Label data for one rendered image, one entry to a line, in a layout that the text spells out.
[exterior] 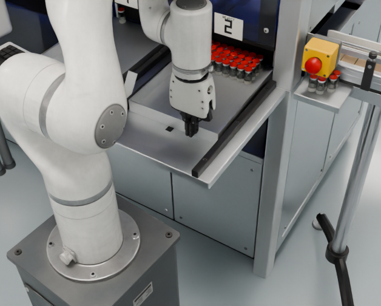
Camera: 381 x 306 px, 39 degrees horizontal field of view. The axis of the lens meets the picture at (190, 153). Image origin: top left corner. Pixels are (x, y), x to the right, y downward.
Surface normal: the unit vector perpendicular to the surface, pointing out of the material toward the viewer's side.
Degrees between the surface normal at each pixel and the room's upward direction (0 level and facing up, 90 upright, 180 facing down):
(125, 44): 0
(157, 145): 0
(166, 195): 90
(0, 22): 90
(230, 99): 0
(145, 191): 90
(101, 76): 61
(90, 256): 90
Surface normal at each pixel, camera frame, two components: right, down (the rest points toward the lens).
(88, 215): 0.33, 0.64
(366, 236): -0.02, -0.73
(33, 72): -0.16, -0.56
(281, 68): -0.54, 0.58
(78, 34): 0.35, 0.10
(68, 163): 0.12, -0.31
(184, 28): -0.31, 0.64
